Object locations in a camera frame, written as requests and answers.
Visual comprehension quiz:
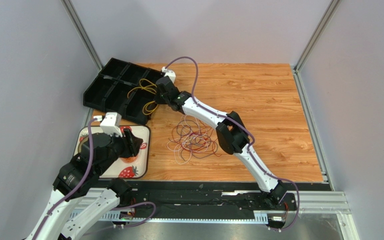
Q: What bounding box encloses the strawberry print tray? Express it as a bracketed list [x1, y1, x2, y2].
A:
[73, 125, 151, 179]

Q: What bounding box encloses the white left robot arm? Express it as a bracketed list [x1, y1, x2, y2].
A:
[27, 128, 144, 240]

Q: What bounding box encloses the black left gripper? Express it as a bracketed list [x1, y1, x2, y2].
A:
[96, 127, 144, 175]

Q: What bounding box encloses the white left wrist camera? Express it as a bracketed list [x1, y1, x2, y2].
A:
[93, 112, 122, 137]

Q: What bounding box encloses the orange cup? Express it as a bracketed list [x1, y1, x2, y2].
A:
[120, 155, 138, 164]

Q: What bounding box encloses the black compartment organizer box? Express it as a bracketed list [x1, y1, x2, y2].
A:
[82, 58, 163, 125]

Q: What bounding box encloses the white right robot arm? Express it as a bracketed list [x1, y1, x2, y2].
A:
[156, 76, 287, 205]

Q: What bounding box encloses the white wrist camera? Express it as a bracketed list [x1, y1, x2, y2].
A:
[161, 66, 176, 84]
[93, 112, 122, 137]

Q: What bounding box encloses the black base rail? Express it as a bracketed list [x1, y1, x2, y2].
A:
[119, 180, 297, 220]

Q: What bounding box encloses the aluminium frame rail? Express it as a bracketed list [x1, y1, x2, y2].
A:
[61, 0, 103, 70]

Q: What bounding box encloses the red cable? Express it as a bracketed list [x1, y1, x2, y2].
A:
[168, 119, 222, 159]

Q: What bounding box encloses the yellow cable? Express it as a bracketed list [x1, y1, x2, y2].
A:
[126, 78, 160, 117]

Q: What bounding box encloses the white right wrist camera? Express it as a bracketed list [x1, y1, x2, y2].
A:
[161, 66, 176, 84]

